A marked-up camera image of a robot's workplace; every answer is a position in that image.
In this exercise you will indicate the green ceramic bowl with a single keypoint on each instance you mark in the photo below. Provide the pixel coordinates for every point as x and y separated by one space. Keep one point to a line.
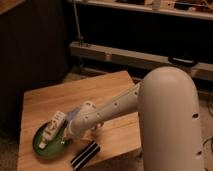
54 148

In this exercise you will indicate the blue sponge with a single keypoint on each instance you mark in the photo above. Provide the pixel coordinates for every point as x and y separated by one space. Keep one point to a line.
71 114

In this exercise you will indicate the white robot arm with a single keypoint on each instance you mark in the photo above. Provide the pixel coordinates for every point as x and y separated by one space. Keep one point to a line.
168 107

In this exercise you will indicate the black handle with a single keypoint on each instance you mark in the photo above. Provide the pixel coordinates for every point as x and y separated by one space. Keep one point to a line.
186 63

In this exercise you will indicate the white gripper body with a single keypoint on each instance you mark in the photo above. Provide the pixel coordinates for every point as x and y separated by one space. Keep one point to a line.
54 125

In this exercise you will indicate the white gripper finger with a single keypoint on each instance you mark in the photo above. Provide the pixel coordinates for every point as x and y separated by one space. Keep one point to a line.
42 144

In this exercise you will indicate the metal shelf rail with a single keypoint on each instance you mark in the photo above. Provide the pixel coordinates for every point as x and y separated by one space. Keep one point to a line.
136 59

